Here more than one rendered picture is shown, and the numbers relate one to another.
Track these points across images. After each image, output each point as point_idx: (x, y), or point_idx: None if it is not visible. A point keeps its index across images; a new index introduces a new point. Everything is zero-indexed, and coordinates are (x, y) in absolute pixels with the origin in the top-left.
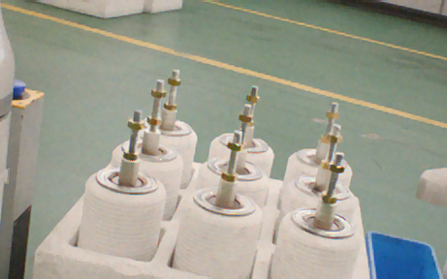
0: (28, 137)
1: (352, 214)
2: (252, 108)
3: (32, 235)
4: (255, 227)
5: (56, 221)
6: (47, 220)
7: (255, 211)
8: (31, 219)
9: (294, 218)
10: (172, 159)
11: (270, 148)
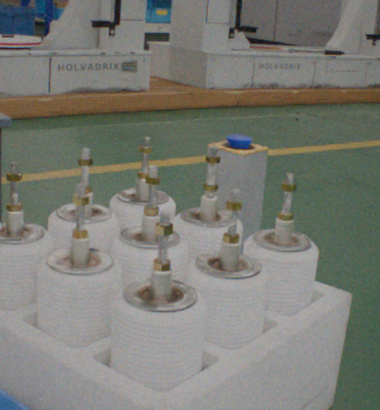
0: (218, 177)
1: (39, 284)
2: (229, 218)
3: (352, 366)
4: (49, 225)
5: None
6: None
7: (59, 219)
8: None
9: (30, 221)
10: (182, 219)
11: (212, 278)
